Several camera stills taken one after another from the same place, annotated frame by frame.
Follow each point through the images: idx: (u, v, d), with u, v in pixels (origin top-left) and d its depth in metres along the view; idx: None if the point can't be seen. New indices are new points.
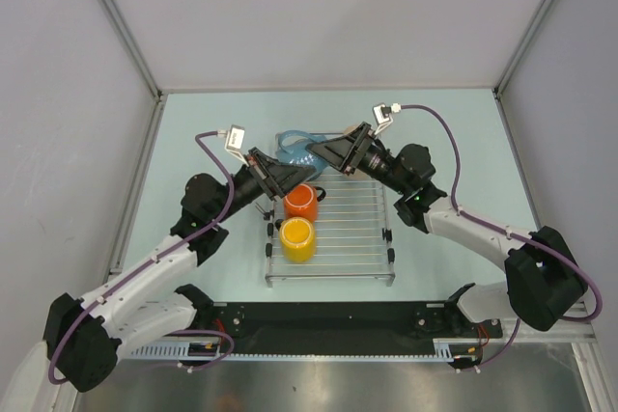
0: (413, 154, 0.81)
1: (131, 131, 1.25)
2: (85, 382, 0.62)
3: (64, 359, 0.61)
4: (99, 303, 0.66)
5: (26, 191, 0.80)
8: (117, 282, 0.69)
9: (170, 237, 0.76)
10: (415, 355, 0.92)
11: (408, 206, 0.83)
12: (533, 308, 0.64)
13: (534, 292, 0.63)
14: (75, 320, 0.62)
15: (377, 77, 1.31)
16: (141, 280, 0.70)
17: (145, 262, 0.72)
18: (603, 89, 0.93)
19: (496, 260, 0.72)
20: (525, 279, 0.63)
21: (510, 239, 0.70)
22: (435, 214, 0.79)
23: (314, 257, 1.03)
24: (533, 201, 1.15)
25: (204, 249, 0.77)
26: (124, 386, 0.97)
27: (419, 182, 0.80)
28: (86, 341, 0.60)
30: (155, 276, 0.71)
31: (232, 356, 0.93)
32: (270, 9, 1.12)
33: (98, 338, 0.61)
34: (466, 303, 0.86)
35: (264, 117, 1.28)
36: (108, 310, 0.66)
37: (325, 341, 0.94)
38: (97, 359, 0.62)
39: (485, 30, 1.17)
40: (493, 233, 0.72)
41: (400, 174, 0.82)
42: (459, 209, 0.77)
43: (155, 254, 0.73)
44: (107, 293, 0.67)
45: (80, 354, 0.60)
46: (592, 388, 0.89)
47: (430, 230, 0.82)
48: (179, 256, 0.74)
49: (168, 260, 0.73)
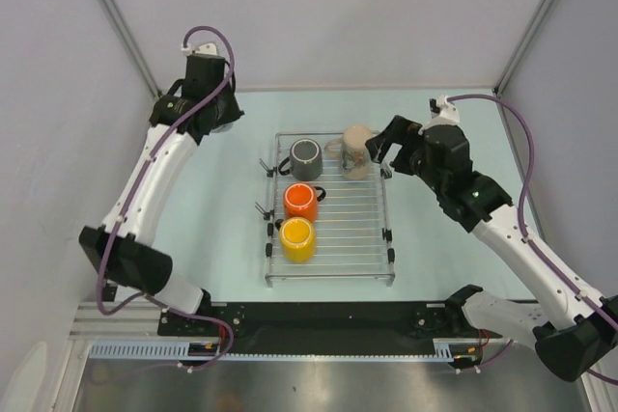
0: (439, 131, 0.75)
1: (132, 131, 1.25)
2: (154, 283, 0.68)
3: (121, 278, 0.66)
4: (121, 221, 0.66)
5: (27, 191, 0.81)
8: (128, 196, 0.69)
9: (157, 128, 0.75)
10: (417, 355, 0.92)
11: (455, 200, 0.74)
12: (566, 362, 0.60)
13: (579, 359, 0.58)
14: (108, 247, 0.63)
15: (376, 78, 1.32)
16: (150, 182, 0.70)
17: (142, 164, 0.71)
18: (603, 88, 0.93)
19: (551, 312, 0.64)
20: (581, 351, 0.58)
21: (579, 302, 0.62)
22: (493, 228, 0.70)
23: (314, 257, 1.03)
24: (533, 202, 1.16)
25: (195, 127, 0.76)
26: (125, 385, 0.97)
27: (452, 160, 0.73)
28: (126, 256, 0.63)
30: (159, 172, 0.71)
31: (230, 355, 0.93)
32: (268, 10, 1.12)
33: (138, 250, 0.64)
34: (471, 308, 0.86)
35: (265, 118, 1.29)
36: (133, 224, 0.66)
37: (326, 340, 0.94)
38: (147, 267, 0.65)
39: (485, 30, 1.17)
40: (561, 287, 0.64)
41: (428, 154, 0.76)
42: (527, 237, 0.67)
43: (149, 155, 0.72)
44: (125, 210, 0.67)
45: (131, 269, 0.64)
46: (592, 388, 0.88)
47: (475, 233, 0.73)
48: (173, 146, 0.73)
49: (164, 153, 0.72)
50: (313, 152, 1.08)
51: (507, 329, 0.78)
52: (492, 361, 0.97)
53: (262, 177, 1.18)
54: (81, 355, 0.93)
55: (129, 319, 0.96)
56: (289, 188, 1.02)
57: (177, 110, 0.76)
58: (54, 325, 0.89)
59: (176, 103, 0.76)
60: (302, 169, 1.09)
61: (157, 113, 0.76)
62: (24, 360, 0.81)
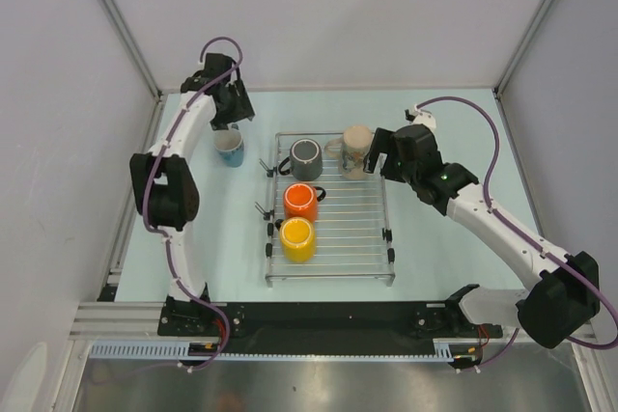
0: (406, 127, 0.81)
1: (133, 130, 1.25)
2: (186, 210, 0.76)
3: (161, 205, 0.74)
4: (166, 147, 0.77)
5: (27, 191, 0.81)
8: (171, 129, 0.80)
9: (187, 93, 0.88)
10: (414, 355, 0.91)
11: (428, 185, 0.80)
12: (544, 324, 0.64)
13: (554, 314, 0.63)
14: (157, 163, 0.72)
15: (375, 78, 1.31)
16: (187, 124, 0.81)
17: (179, 114, 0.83)
18: (603, 89, 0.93)
19: (523, 275, 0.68)
20: (552, 305, 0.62)
21: (544, 259, 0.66)
22: (463, 204, 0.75)
23: (314, 257, 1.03)
24: (533, 201, 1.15)
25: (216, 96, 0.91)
26: (125, 386, 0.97)
27: (417, 151, 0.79)
28: (174, 172, 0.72)
30: (194, 118, 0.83)
31: (224, 355, 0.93)
32: (268, 9, 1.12)
33: (183, 166, 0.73)
34: (467, 303, 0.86)
35: (264, 118, 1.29)
36: (177, 149, 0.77)
37: (324, 340, 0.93)
38: (187, 188, 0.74)
39: (485, 30, 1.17)
40: (525, 247, 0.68)
41: (400, 149, 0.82)
42: (491, 207, 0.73)
43: (185, 105, 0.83)
44: (170, 138, 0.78)
45: (176, 184, 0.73)
46: (592, 388, 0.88)
47: (449, 214, 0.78)
48: (203, 105, 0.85)
49: (196, 108, 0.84)
50: (313, 152, 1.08)
51: (503, 319, 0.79)
52: (493, 361, 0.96)
53: (262, 177, 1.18)
54: (80, 355, 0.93)
55: (129, 318, 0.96)
56: (289, 188, 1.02)
57: (201, 84, 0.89)
58: (54, 325, 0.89)
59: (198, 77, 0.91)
60: (302, 169, 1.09)
61: (186, 85, 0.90)
62: (24, 360, 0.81)
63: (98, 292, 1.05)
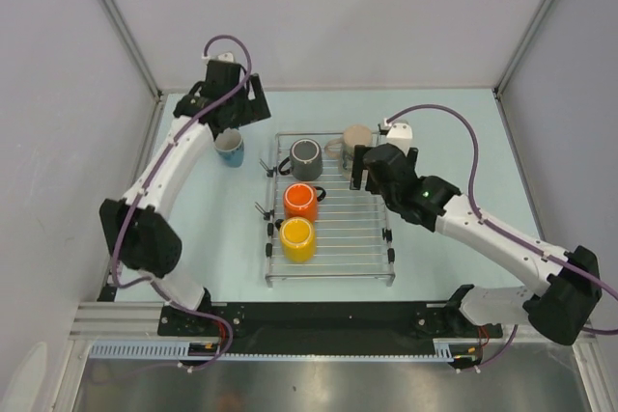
0: (375, 150, 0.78)
1: (132, 130, 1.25)
2: (164, 262, 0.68)
3: (134, 255, 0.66)
4: (142, 194, 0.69)
5: (27, 191, 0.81)
8: (149, 174, 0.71)
9: (182, 118, 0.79)
10: (415, 355, 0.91)
11: (409, 206, 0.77)
12: (557, 327, 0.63)
13: (569, 317, 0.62)
14: (128, 213, 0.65)
15: (375, 78, 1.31)
16: (173, 161, 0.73)
17: (165, 148, 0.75)
18: (603, 88, 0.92)
19: (528, 282, 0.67)
20: (565, 307, 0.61)
21: (547, 262, 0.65)
22: (452, 219, 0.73)
23: (314, 258, 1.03)
24: (533, 201, 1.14)
25: (215, 118, 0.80)
26: (126, 385, 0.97)
27: (391, 174, 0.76)
28: (148, 228, 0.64)
30: (182, 153, 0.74)
31: (227, 355, 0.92)
32: (268, 10, 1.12)
33: (156, 218, 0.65)
34: (468, 305, 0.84)
35: (264, 118, 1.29)
36: (154, 197, 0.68)
37: (325, 340, 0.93)
38: (162, 239, 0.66)
39: (485, 30, 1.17)
40: (526, 254, 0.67)
41: (372, 173, 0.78)
42: (482, 217, 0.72)
43: (172, 137, 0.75)
44: (147, 184, 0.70)
45: (149, 237, 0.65)
46: (593, 388, 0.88)
47: (437, 230, 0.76)
48: (193, 134, 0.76)
49: (185, 141, 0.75)
50: (313, 152, 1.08)
51: (505, 318, 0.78)
52: (492, 361, 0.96)
53: (262, 177, 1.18)
54: (80, 355, 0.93)
55: (128, 319, 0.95)
56: (290, 188, 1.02)
57: (199, 106, 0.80)
58: (54, 325, 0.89)
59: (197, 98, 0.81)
60: (302, 169, 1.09)
61: (181, 108, 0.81)
62: (24, 361, 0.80)
63: (98, 292, 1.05)
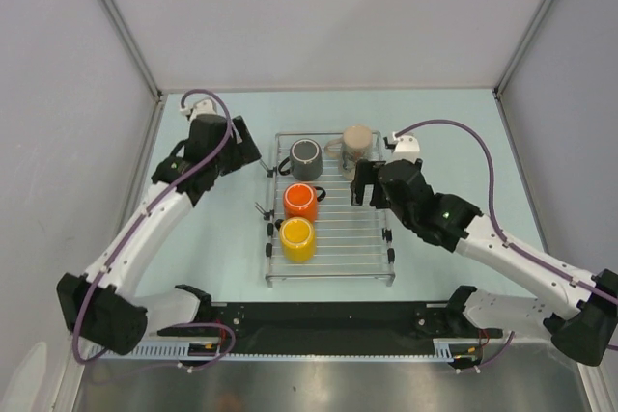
0: (389, 169, 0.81)
1: (132, 130, 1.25)
2: (123, 340, 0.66)
3: (93, 333, 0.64)
4: (105, 272, 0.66)
5: (27, 191, 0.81)
8: (115, 249, 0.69)
9: (157, 187, 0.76)
10: (414, 355, 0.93)
11: (430, 226, 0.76)
12: (584, 349, 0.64)
13: (598, 343, 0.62)
14: (87, 295, 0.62)
15: (375, 78, 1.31)
16: (144, 233, 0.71)
17: (137, 218, 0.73)
18: (603, 88, 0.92)
19: (555, 306, 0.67)
20: (595, 332, 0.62)
21: (575, 288, 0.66)
22: (475, 242, 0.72)
23: (314, 258, 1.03)
24: (533, 201, 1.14)
25: (194, 186, 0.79)
26: (125, 386, 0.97)
27: (408, 192, 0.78)
28: (104, 309, 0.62)
30: (152, 227, 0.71)
31: (231, 356, 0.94)
32: (268, 10, 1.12)
33: (115, 302, 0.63)
34: (473, 311, 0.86)
35: (264, 118, 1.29)
36: (116, 276, 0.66)
37: (325, 341, 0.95)
38: (120, 320, 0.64)
39: (485, 30, 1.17)
40: (554, 280, 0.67)
41: (388, 191, 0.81)
42: (507, 241, 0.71)
43: (146, 208, 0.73)
44: (110, 261, 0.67)
45: (105, 321, 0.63)
46: (592, 388, 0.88)
47: (458, 250, 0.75)
48: (169, 204, 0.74)
49: (160, 210, 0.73)
50: (313, 152, 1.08)
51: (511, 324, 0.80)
52: (492, 361, 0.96)
53: (262, 177, 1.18)
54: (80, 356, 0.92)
55: None
56: (289, 188, 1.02)
57: (179, 171, 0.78)
58: (53, 326, 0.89)
59: (178, 164, 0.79)
60: (303, 170, 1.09)
61: (159, 173, 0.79)
62: (23, 362, 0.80)
63: None
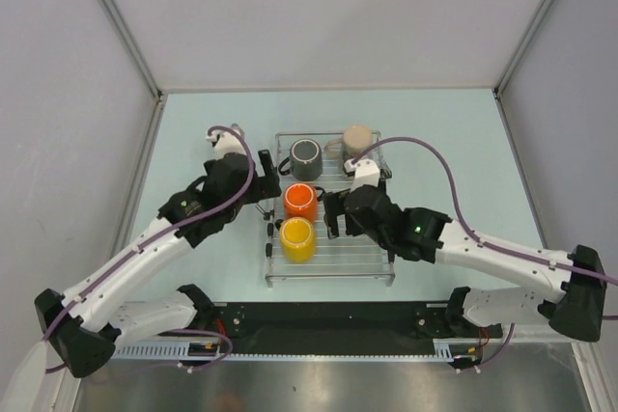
0: (352, 197, 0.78)
1: (132, 130, 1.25)
2: (86, 368, 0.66)
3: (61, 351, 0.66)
4: (77, 301, 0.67)
5: (27, 190, 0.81)
8: (96, 279, 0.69)
9: (162, 221, 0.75)
10: (415, 355, 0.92)
11: (404, 244, 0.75)
12: (578, 326, 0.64)
13: (590, 319, 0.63)
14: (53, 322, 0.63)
15: (375, 78, 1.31)
16: (125, 272, 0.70)
17: (127, 253, 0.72)
18: (603, 89, 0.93)
19: (542, 293, 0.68)
20: (585, 312, 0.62)
21: (555, 270, 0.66)
22: (451, 249, 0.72)
23: (314, 257, 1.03)
24: (533, 201, 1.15)
25: (196, 231, 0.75)
26: (126, 385, 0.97)
27: (377, 215, 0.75)
28: (66, 341, 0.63)
30: (140, 266, 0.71)
31: (232, 355, 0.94)
32: (268, 10, 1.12)
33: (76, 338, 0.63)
34: (472, 310, 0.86)
35: (264, 118, 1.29)
36: (87, 309, 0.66)
37: (324, 341, 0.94)
38: (83, 353, 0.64)
39: (485, 30, 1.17)
40: (535, 267, 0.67)
41: (357, 220, 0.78)
42: (481, 241, 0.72)
43: (137, 245, 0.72)
44: (85, 292, 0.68)
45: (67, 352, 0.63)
46: (592, 388, 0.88)
47: (438, 260, 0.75)
48: (163, 244, 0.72)
49: (153, 250, 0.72)
50: (313, 152, 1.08)
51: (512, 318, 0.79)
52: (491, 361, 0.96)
53: None
54: None
55: None
56: (289, 188, 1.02)
57: (186, 211, 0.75)
58: None
59: (189, 203, 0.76)
60: (302, 170, 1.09)
61: (168, 206, 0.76)
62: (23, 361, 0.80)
63: None
